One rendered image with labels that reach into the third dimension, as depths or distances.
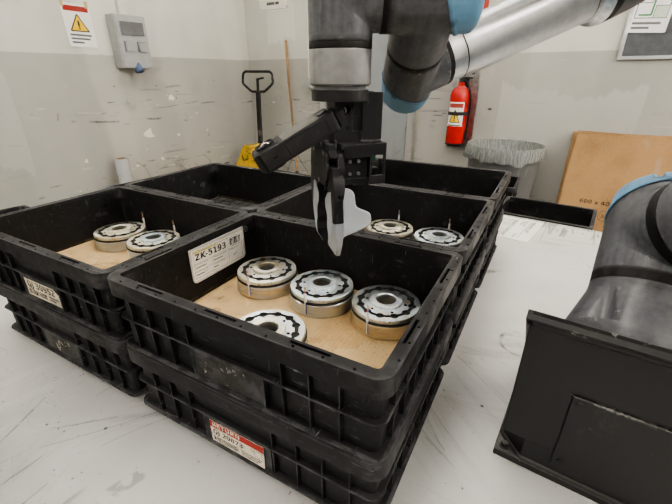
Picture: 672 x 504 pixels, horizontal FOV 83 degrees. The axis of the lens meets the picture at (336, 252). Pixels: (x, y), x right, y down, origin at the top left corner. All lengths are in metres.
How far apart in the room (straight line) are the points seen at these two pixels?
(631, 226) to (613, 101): 2.94
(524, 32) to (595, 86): 2.85
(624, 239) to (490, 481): 0.35
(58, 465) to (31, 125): 3.37
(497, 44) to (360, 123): 0.24
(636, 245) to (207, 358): 0.53
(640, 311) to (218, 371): 0.48
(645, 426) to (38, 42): 3.94
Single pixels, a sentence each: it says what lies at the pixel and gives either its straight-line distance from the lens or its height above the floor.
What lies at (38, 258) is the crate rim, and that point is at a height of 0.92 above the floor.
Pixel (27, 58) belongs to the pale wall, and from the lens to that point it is 3.89.
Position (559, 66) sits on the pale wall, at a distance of 3.53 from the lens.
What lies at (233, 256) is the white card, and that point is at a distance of 0.71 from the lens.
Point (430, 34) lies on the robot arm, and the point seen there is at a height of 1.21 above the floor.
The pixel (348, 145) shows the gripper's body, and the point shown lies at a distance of 0.49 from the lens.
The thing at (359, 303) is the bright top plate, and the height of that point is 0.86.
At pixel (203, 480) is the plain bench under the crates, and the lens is 0.59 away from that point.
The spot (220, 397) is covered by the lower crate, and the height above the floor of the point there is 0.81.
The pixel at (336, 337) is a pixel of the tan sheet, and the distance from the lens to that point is 0.55.
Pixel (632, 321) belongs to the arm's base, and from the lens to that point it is 0.54.
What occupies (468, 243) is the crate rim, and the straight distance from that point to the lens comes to 0.63.
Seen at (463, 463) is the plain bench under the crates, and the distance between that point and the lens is 0.60.
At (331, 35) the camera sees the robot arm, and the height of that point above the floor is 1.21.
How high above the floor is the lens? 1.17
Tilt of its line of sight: 25 degrees down
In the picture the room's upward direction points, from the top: straight up
